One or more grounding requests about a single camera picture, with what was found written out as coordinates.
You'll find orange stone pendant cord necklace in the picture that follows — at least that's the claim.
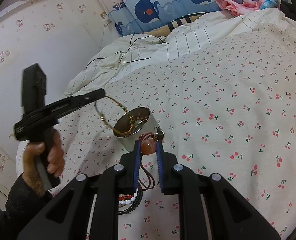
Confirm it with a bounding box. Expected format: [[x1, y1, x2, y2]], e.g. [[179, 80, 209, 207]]
[[137, 132, 161, 190]]

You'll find braided cord beaded necklace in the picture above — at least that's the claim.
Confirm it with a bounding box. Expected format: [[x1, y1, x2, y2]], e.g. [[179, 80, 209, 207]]
[[94, 95, 148, 137]]

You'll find black beaded bracelet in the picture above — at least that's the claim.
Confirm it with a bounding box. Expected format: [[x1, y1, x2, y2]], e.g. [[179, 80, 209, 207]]
[[118, 189, 144, 215]]

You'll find thin black cable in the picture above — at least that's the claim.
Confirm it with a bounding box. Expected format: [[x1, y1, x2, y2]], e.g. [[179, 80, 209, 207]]
[[85, 32, 170, 71]]

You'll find light blue tube package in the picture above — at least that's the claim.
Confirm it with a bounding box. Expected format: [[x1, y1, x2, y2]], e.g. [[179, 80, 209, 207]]
[[260, 0, 280, 10]]

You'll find left forearm dark sleeve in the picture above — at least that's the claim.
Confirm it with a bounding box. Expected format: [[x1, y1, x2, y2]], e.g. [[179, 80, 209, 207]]
[[0, 176, 53, 239]]

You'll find wall power outlet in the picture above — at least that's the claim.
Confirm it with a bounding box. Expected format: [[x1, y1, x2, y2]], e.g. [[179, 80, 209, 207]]
[[100, 11, 111, 27]]

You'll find round silver metal tin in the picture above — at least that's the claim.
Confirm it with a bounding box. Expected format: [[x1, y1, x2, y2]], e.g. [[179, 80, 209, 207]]
[[113, 107, 165, 151]]

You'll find white oval bead bracelet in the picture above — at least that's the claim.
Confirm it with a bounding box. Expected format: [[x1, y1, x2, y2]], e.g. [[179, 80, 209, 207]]
[[118, 188, 139, 205]]

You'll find pink cloth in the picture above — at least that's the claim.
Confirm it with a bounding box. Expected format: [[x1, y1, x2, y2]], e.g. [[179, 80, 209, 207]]
[[215, 0, 266, 17]]

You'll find cherry print bed sheet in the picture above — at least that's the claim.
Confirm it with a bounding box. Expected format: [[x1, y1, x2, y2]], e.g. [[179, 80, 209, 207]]
[[58, 27, 296, 239]]

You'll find white striped duvet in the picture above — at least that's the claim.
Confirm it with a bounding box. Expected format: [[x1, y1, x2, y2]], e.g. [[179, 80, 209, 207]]
[[63, 8, 296, 97]]

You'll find tan striped pillow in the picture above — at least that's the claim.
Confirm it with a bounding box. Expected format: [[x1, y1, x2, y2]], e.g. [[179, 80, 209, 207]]
[[143, 12, 206, 37]]

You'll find left hand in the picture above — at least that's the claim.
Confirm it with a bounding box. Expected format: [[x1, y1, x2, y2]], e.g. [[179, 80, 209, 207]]
[[22, 128, 65, 197]]

